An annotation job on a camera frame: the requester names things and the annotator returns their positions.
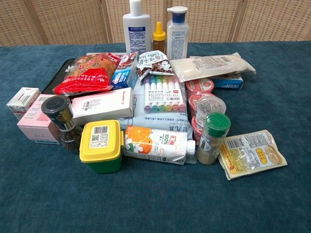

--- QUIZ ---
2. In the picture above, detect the pastel highlighter pen pack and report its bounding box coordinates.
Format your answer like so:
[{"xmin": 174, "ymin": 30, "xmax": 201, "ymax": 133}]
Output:
[{"xmin": 142, "ymin": 74, "xmax": 187, "ymax": 114}]

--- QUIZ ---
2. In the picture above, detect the orange juice carton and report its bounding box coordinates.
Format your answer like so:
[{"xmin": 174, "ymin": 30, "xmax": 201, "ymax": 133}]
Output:
[{"xmin": 121, "ymin": 125, "xmax": 196, "ymax": 166}]

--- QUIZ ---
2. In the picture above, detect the small yellow-capped honey bottle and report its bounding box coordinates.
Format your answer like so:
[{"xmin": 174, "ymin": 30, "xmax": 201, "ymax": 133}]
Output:
[{"xmin": 152, "ymin": 21, "xmax": 167, "ymax": 55}]

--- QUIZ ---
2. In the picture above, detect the yellow flat snack pouch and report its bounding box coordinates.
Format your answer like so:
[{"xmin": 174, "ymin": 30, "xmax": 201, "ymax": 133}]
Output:
[{"xmin": 218, "ymin": 129, "xmax": 288, "ymax": 181}]

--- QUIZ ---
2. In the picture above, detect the white noodle packet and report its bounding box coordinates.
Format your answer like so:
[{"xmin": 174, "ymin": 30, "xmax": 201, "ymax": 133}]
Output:
[{"xmin": 169, "ymin": 52, "xmax": 257, "ymax": 83}]

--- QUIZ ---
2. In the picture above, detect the pink square box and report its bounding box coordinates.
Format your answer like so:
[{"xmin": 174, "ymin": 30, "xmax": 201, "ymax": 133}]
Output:
[{"xmin": 17, "ymin": 94, "xmax": 61, "ymax": 145}]

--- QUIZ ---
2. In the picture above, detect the red-lidded cup pack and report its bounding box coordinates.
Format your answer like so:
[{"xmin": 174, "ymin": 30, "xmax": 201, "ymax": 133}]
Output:
[{"xmin": 185, "ymin": 77, "xmax": 215, "ymax": 146}]

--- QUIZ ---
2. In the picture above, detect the blue DEXIN box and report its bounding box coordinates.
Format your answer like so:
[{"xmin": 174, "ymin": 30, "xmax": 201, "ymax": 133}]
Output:
[{"xmin": 211, "ymin": 72, "xmax": 244, "ymax": 91}]

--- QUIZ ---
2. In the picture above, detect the large pale blue pouch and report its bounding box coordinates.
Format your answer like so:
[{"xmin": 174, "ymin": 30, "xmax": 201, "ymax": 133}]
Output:
[{"xmin": 122, "ymin": 80, "xmax": 198, "ymax": 165}]

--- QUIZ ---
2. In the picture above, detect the clear bottle with blue cap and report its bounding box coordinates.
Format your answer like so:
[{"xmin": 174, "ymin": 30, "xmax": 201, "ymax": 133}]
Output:
[{"xmin": 166, "ymin": 5, "xmax": 190, "ymax": 61}]

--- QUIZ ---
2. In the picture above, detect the tall white lotion bottle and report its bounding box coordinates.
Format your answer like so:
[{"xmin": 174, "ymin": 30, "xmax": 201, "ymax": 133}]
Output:
[{"xmin": 122, "ymin": 0, "xmax": 151, "ymax": 55}]

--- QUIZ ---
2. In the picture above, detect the teal table cloth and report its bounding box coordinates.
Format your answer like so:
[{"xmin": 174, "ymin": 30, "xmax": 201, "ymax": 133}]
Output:
[{"xmin": 0, "ymin": 42, "xmax": 311, "ymax": 233}]

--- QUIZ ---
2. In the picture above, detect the white and red small box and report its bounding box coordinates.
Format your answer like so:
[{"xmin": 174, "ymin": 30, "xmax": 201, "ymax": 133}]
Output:
[{"xmin": 6, "ymin": 87, "xmax": 42, "ymax": 120}]

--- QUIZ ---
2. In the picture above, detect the green-capped spice shaker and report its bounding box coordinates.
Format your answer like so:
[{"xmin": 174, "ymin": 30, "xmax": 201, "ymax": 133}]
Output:
[{"xmin": 196, "ymin": 112, "xmax": 231, "ymax": 166}]

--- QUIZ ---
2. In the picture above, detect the woven folding screen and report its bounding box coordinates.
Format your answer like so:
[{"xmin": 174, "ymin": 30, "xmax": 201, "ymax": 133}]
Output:
[{"xmin": 0, "ymin": 0, "xmax": 311, "ymax": 47}]

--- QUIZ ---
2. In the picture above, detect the small clear jar with seeds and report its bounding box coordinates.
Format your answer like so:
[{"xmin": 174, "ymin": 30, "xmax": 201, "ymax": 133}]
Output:
[{"xmin": 194, "ymin": 95, "xmax": 226, "ymax": 126}]

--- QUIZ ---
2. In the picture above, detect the long white and pink box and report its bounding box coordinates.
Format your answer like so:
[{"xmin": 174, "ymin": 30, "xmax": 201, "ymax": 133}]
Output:
[{"xmin": 71, "ymin": 87, "xmax": 135, "ymax": 126}]

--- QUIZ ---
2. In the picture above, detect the black pepper grinder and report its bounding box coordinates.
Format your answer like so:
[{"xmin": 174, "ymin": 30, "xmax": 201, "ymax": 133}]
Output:
[{"xmin": 40, "ymin": 95, "xmax": 84, "ymax": 153}]

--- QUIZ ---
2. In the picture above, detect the black zip case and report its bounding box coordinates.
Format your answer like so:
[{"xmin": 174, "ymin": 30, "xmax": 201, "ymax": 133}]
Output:
[{"xmin": 41, "ymin": 58, "xmax": 81, "ymax": 96}]

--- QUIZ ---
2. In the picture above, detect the blue and white toothpaste box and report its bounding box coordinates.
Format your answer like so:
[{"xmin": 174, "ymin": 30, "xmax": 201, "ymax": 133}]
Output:
[{"xmin": 110, "ymin": 51, "xmax": 139, "ymax": 90}]

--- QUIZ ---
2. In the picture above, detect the yellow-lidded green container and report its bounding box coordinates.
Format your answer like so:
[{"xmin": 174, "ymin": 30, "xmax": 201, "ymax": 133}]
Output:
[{"xmin": 79, "ymin": 119, "xmax": 125, "ymax": 175}]

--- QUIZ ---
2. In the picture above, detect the coffee milk candy bag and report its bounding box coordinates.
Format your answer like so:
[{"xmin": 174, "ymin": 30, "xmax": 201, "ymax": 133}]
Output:
[{"xmin": 136, "ymin": 50, "xmax": 175, "ymax": 82}]

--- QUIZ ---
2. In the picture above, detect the red snack bag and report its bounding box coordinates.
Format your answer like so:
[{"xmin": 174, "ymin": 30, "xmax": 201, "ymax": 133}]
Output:
[{"xmin": 52, "ymin": 52, "xmax": 122, "ymax": 96}]

